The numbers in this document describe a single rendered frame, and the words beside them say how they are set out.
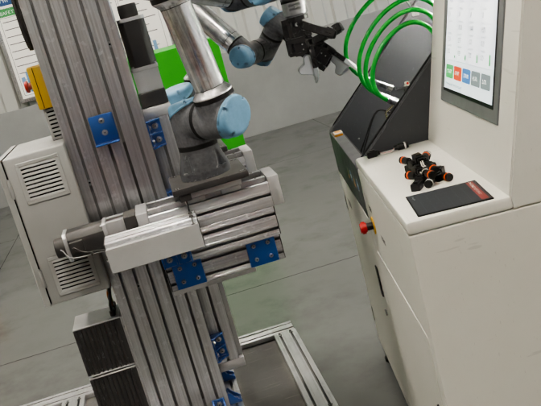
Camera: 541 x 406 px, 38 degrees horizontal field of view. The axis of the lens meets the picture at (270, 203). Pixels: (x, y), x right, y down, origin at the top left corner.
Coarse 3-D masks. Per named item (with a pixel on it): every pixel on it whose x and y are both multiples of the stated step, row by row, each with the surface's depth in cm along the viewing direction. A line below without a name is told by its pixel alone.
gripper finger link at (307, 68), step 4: (304, 56) 242; (308, 56) 242; (312, 56) 242; (304, 60) 242; (308, 60) 242; (304, 64) 243; (308, 64) 243; (300, 68) 243; (304, 68) 243; (308, 68) 243; (312, 68) 243; (316, 68) 242; (300, 72) 243; (304, 72) 243; (308, 72) 243; (312, 72) 243; (316, 72) 243; (316, 76) 244; (316, 80) 245
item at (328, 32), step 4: (304, 24) 240; (308, 24) 240; (312, 24) 240; (316, 24) 244; (300, 28) 240; (304, 28) 240; (308, 28) 240; (312, 28) 240; (316, 28) 240; (320, 28) 240; (324, 28) 240; (328, 28) 241; (332, 28) 242; (316, 32) 240; (320, 32) 241; (324, 32) 241; (328, 32) 241; (332, 32) 241; (336, 32) 241; (324, 36) 243; (328, 36) 241; (332, 36) 241
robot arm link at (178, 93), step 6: (180, 84) 278; (186, 84) 275; (168, 90) 274; (174, 90) 271; (180, 90) 270; (186, 90) 271; (192, 90) 274; (168, 96) 271; (174, 96) 270; (180, 96) 270; (186, 96) 271; (192, 96) 274; (174, 102) 271
